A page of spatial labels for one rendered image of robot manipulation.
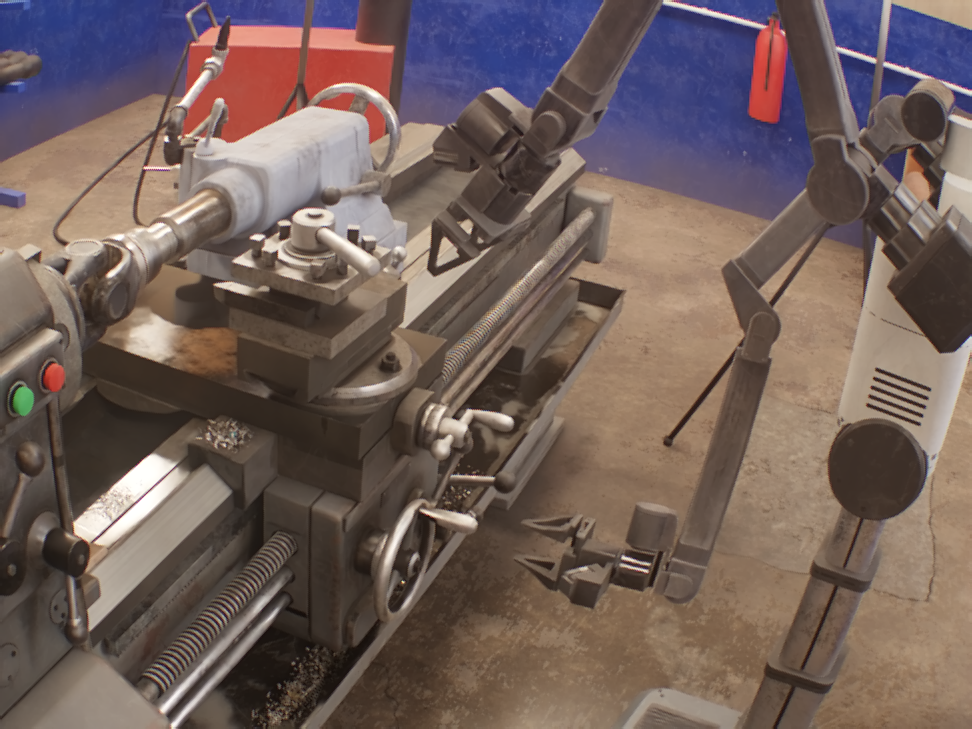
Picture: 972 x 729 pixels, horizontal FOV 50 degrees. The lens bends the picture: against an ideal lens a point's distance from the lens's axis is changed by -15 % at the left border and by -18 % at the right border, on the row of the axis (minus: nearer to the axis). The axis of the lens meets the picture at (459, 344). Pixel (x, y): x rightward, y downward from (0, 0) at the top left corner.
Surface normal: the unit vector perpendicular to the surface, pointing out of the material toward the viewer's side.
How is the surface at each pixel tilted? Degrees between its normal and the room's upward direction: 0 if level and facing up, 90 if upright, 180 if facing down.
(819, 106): 84
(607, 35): 89
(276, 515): 90
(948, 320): 90
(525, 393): 0
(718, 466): 67
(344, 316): 0
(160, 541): 36
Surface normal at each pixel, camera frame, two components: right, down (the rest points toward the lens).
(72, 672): 0.11, -0.89
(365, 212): 0.89, -0.14
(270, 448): 0.93, 0.25
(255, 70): -0.02, 0.44
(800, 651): -0.51, 0.33
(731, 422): -0.27, 0.01
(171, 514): 0.63, -0.58
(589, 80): -0.36, 0.20
